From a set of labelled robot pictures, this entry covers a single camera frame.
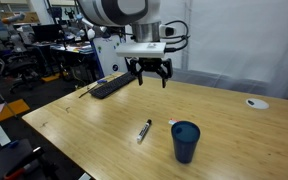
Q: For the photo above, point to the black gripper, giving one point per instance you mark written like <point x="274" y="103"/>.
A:
<point x="149" y="63"/>

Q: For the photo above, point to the white marker with black cap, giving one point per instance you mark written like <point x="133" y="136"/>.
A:
<point x="144" y="131"/>

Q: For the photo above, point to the grey arm with orange joint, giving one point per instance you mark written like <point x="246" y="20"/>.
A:
<point x="12" y="18"/>

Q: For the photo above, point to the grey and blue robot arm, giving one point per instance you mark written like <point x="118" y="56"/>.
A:
<point x="90" y="33"/>

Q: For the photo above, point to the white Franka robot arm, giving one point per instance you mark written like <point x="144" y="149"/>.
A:
<point x="117" y="11"/>

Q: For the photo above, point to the blue marker pen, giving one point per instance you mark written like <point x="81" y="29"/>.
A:
<point x="101" y="81"/>

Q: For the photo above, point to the dark blue plastic cup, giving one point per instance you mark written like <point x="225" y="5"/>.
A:
<point x="185" y="146"/>

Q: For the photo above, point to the black computer keyboard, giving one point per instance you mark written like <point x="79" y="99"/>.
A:
<point x="112" y="86"/>

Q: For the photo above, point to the small white and red sticker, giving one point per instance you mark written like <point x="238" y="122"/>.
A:
<point x="172" y="122"/>

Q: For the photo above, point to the cluttered dark desk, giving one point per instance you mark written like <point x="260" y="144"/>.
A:
<point x="74" y="49"/>

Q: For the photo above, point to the white backdrop sheet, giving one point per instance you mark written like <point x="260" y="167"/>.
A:
<point x="244" y="40"/>

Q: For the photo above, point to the black computer monitor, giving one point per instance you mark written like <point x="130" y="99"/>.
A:
<point x="47" y="32"/>

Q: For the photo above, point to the black office chair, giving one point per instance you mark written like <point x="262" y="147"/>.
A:
<point x="19" y="63"/>

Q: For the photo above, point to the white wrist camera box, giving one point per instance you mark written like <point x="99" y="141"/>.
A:
<point x="140" y="50"/>

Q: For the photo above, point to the white robot pedestal cabinet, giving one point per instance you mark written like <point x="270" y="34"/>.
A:
<point x="105" y="56"/>

